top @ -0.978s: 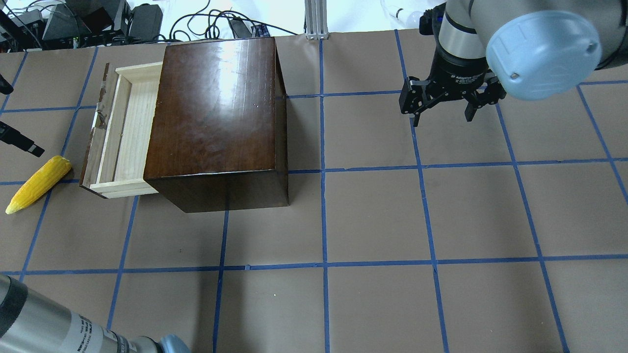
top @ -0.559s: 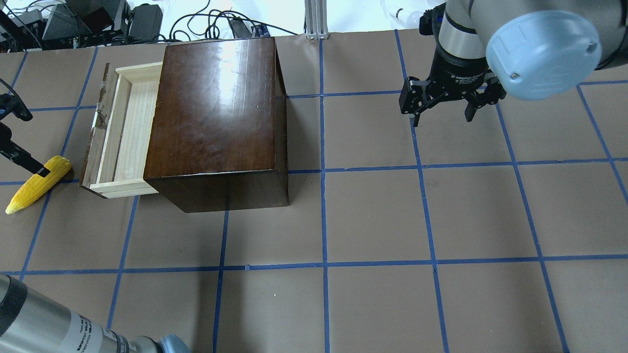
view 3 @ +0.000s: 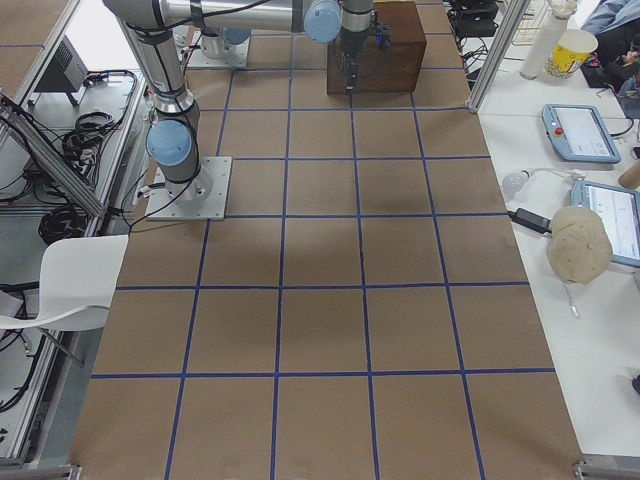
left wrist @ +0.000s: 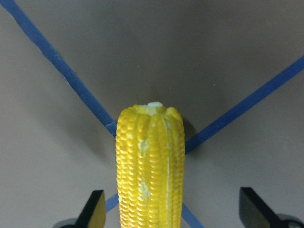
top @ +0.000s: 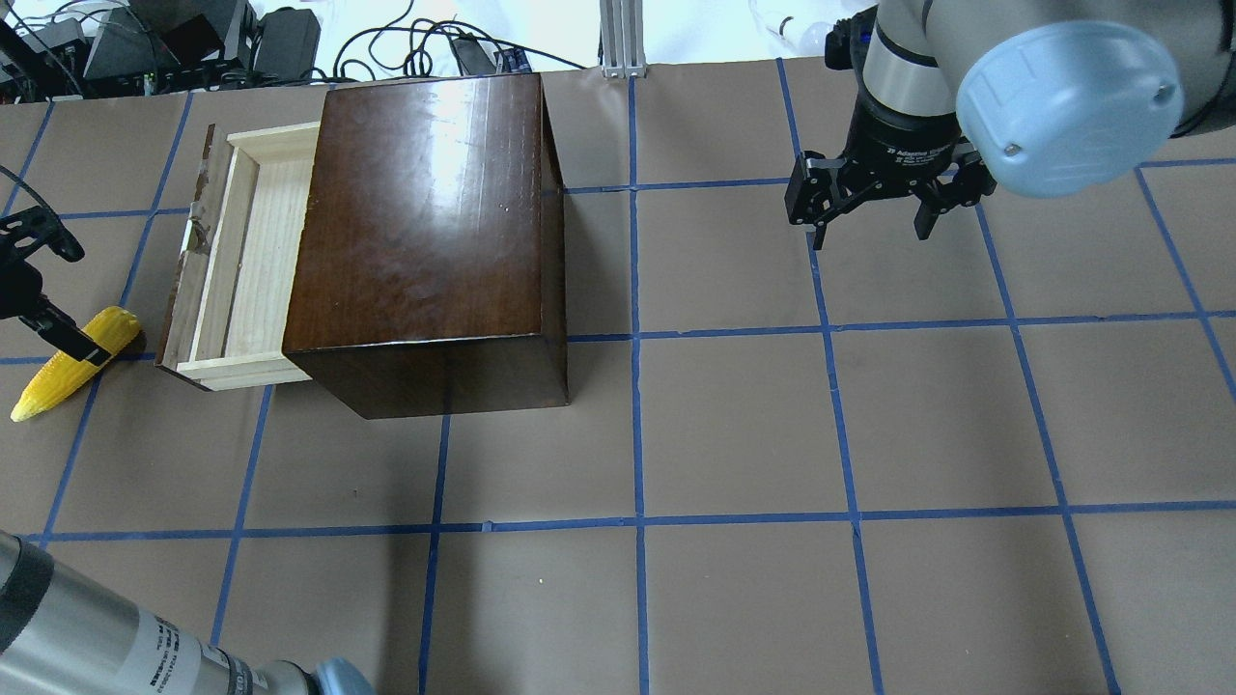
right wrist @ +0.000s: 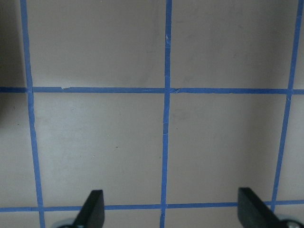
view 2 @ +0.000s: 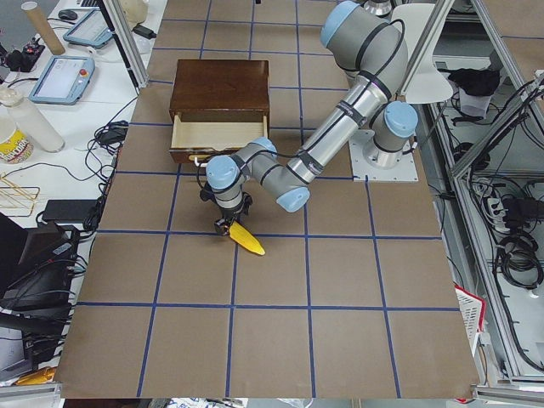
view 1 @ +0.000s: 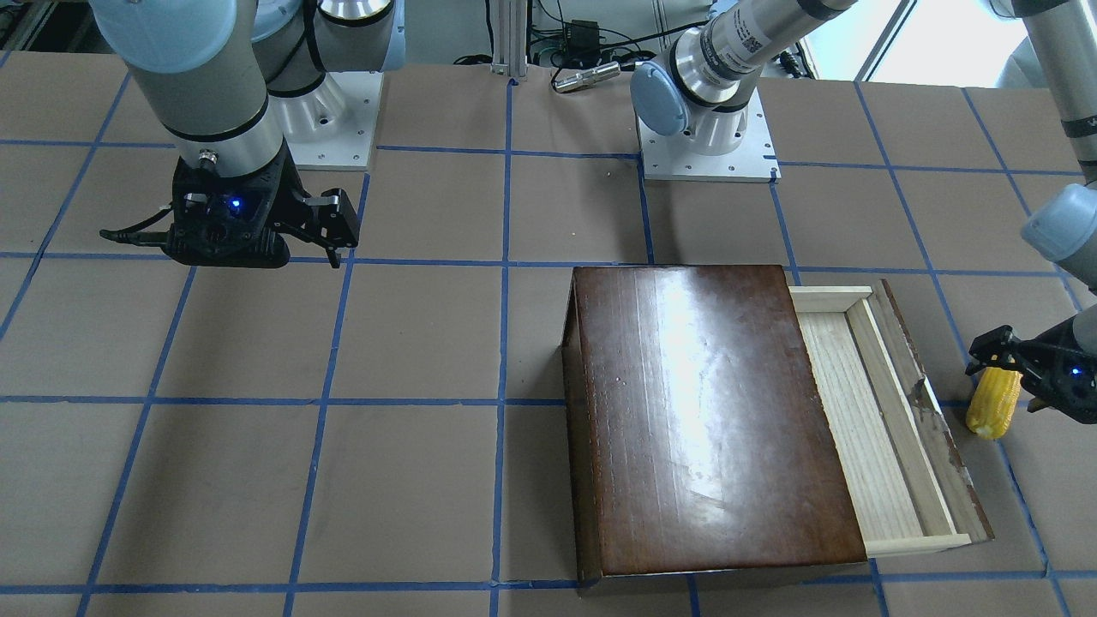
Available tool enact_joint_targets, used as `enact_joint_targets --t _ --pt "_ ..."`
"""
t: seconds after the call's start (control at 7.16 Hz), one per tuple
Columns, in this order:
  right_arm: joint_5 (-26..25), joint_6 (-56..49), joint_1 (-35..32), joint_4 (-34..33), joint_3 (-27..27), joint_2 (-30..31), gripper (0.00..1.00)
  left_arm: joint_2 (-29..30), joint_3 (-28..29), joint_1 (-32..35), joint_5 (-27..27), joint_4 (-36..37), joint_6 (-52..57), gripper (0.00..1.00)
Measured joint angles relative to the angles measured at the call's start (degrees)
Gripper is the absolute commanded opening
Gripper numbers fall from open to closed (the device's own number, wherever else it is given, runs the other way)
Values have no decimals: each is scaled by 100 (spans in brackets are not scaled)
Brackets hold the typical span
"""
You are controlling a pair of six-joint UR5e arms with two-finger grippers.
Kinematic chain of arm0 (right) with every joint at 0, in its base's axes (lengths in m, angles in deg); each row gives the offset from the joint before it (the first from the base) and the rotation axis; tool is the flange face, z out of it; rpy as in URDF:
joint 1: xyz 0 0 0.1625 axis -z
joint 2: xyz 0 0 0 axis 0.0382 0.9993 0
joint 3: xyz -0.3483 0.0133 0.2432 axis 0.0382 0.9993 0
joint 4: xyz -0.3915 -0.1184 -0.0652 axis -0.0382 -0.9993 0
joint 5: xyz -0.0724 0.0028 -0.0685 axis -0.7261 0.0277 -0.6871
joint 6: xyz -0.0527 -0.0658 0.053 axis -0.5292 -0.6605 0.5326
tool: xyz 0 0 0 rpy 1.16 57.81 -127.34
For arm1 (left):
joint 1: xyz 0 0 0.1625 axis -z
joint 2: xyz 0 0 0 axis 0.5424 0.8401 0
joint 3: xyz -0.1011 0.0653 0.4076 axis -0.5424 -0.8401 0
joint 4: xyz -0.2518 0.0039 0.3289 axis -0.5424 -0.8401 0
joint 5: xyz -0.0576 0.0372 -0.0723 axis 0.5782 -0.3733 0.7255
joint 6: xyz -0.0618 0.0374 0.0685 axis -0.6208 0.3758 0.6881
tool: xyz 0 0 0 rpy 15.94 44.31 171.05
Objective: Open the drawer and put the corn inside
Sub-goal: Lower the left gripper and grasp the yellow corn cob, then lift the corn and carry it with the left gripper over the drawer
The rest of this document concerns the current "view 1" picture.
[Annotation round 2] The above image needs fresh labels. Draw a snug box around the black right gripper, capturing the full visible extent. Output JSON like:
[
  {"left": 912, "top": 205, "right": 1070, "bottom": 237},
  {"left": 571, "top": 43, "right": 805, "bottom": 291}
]
[{"left": 162, "top": 144, "right": 360, "bottom": 269}]

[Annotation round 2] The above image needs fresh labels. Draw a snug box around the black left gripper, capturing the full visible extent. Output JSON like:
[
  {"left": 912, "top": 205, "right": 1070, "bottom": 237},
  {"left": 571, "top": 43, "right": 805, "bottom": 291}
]
[{"left": 965, "top": 311, "right": 1096, "bottom": 425}]

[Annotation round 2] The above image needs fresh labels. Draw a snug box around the yellow corn cob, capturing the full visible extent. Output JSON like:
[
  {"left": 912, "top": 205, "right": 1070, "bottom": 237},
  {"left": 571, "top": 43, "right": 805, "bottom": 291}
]
[{"left": 964, "top": 368, "right": 1022, "bottom": 440}]

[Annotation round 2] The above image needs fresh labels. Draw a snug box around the light wood pull-out drawer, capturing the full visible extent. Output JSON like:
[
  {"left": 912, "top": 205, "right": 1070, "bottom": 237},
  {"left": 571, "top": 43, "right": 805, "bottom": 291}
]
[{"left": 790, "top": 279, "right": 995, "bottom": 558}]

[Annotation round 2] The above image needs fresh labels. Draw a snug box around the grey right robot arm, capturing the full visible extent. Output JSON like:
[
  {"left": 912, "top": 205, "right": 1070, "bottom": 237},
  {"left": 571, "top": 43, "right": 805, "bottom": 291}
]
[{"left": 90, "top": 1, "right": 406, "bottom": 269}]

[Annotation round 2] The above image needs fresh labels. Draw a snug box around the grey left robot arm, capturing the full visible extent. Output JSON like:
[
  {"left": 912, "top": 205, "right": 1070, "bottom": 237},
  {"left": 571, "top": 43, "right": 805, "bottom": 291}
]
[{"left": 630, "top": 1, "right": 1094, "bottom": 424}]

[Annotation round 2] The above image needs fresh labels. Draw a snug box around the dark brown wooden drawer cabinet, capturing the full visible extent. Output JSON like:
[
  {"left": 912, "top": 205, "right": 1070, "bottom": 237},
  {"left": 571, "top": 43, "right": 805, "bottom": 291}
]
[{"left": 559, "top": 265, "right": 867, "bottom": 594}]

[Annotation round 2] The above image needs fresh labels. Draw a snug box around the silver metal cylinder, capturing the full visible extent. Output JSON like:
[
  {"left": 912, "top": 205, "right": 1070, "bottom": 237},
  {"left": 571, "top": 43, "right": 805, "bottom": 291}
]
[{"left": 551, "top": 61, "right": 620, "bottom": 94}]

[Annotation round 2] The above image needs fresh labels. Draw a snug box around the black power adapter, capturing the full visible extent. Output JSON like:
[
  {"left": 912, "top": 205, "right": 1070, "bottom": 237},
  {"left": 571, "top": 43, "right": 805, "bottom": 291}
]
[{"left": 563, "top": 19, "right": 601, "bottom": 57}]

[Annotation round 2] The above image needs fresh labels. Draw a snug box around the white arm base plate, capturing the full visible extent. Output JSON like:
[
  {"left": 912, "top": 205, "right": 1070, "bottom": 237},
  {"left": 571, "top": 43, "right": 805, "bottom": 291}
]
[
  {"left": 271, "top": 72, "right": 387, "bottom": 171},
  {"left": 636, "top": 91, "right": 782, "bottom": 183}
]

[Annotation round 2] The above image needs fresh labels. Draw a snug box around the aluminium frame post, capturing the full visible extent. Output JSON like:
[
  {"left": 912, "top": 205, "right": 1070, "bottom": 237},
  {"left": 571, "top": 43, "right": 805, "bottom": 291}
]
[{"left": 487, "top": 1, "right": 530, "bottom": 85}]

